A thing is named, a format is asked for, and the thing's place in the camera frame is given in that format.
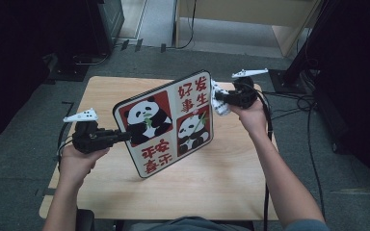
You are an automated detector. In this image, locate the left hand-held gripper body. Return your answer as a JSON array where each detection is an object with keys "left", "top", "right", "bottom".
[{"left": 63, "top": 108, "right": 120, "bottom": 155}]

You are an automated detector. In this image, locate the person's right hand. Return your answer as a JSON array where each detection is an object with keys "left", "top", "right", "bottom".
[{"left": 229, "top": 98, "right": 270, "bottom": 137}]

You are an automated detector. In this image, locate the panda picture board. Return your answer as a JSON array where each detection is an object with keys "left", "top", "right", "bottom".
[{"left": 112, "top": 69, "right": 214, "bottom": 179}]

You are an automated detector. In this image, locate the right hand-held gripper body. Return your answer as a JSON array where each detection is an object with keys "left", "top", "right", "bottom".
[{"left": 227, "top": 67, "right": 269, "bottom": 110}]

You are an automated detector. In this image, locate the hand-held gripper cable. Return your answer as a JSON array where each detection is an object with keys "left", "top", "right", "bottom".
[
  {"left": 56, "top": 123, "right": 78, "bottom": 171},
  {"left": 253, "top": 90, "right": 275, "bottom": 231}
]

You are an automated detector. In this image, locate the black hanging cable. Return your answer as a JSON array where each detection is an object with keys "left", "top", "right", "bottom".
[{"left": 165, "top": 0, "right": 198, "bottom": 51}]

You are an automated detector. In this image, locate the right hand-held gripper cable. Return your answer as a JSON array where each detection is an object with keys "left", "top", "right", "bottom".
[{"left": 253, "top": 90, "right": 275, "bottom": 231}]

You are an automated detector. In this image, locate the grey floor tape strip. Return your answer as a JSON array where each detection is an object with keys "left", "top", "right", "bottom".
[{"left": 36, "top": 188, "right": 56, "bottom": 197}]

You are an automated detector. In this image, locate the light wooden cabinet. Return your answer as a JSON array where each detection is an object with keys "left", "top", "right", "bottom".
[{"left": 174, "top": 0, "right": 322, "bottom": 59}]

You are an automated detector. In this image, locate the black stand base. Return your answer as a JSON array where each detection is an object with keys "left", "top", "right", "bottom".
[{"left": 41, "top": 52, "right": 91, "bottom": 82}]

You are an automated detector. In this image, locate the black cabinet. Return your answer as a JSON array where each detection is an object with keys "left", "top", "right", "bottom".
[{"left": 86, "top": 0, "right": 125, "bottom": 56}]

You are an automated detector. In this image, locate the person's grey-blue clothing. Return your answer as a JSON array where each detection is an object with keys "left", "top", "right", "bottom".
[{"left": 147, "top": 216, "right": 254, "bottom": 231}]

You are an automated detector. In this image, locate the black metal stand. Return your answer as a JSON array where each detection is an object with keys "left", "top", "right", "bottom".
[{"left": 268, "top": 0, "right": 335, "bottom": 94}]

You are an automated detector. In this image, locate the left hand-held gripper cable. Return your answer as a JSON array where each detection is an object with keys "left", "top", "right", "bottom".
[{"left": 56, "top": 123, "right": 78, "bottom": 171}]

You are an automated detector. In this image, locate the person's left hand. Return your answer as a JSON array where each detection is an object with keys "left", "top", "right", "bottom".
[{"left": 58, "top": 145, "right": 110, "bottom": 188}]

